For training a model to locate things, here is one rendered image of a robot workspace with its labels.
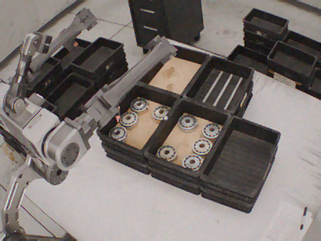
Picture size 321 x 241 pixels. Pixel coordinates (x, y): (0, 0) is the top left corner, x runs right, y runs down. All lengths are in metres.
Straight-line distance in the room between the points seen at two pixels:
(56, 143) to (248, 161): 1.03
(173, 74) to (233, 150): 0.67
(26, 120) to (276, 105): 1.57
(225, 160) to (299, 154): 0.49
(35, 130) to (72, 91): 1.86
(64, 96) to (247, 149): 1.71
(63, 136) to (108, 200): 0.83
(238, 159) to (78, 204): 0.89
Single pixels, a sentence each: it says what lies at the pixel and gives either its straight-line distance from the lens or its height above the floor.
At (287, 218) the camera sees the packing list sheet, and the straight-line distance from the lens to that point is 1.84.
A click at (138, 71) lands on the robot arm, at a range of 1.31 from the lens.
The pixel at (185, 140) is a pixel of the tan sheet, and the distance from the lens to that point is 1.91.
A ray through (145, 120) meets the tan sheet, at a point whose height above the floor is 0.83.
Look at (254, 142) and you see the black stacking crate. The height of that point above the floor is 0.83.
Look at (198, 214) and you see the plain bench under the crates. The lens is 1.82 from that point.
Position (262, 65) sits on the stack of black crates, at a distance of 3.19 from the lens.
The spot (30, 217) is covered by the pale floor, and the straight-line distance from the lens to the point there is 2.93.
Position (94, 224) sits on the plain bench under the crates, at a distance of 1.89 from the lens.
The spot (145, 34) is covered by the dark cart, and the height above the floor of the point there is 0.32.
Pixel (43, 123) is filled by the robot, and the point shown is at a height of 1.53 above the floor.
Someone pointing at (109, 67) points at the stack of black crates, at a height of 0.49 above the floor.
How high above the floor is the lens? 2.35
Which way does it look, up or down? 49 degrees down
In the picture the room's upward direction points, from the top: 11 degrees counter-clockwise
